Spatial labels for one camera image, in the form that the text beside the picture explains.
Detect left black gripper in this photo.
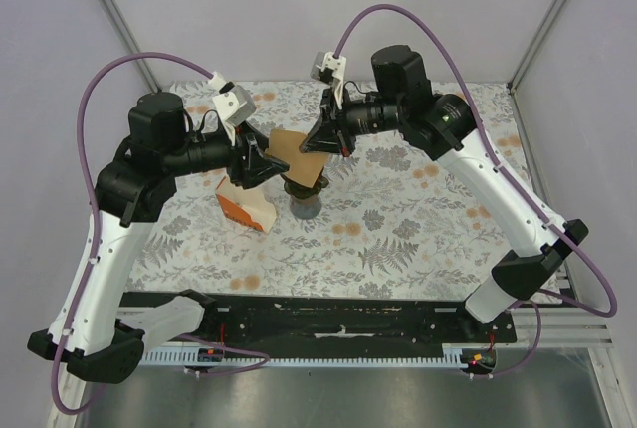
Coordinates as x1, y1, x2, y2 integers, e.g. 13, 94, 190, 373
164, 120, 290, 190

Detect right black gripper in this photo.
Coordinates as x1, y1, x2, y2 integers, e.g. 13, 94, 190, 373
301, 85, 406, 158

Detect brown paper coffee filter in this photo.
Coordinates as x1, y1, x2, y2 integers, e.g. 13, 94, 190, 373
267, 128, 329, 187

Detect dark glass dripper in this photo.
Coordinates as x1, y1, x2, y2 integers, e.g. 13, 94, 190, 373
281, 172, 329, 199

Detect orange coffee filter box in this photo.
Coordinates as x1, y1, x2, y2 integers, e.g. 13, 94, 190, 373
215, 176, 277, 234

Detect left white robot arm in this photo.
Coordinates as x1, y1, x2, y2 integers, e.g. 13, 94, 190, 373
27, 86, 289, 384

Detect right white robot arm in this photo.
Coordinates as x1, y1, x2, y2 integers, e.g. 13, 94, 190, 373
300, 45, 588, 342

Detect floral patterned table mat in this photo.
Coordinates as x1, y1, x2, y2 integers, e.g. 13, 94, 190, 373
129, 80, 541, 303

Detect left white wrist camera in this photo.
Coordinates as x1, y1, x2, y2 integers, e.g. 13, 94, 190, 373
208, 73, 256, 146

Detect black mounting base plate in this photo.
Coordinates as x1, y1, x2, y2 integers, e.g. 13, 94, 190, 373
193, 295, 517, 359

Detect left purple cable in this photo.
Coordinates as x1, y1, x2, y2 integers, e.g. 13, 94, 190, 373
52, 52, 273, 415

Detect purple cable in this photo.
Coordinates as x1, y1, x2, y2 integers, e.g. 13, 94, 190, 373
52, 52, 273, 415
333, 3, 618, 382

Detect white slotted cable duct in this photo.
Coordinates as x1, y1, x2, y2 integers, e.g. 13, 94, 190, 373
138, 342, 474, 367

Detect left aluminium frame post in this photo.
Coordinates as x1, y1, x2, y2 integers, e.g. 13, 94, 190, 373
69, 0, 164, 94

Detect aluminium frame post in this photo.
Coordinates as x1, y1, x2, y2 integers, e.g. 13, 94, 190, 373
69, 0, 164, 94
507, 0, 570, 95

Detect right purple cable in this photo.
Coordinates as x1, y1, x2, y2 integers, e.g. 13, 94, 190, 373
333, 3, 618, 382

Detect right aluminium frame post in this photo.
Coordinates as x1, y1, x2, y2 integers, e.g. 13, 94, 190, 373
507, 0, 570, 95

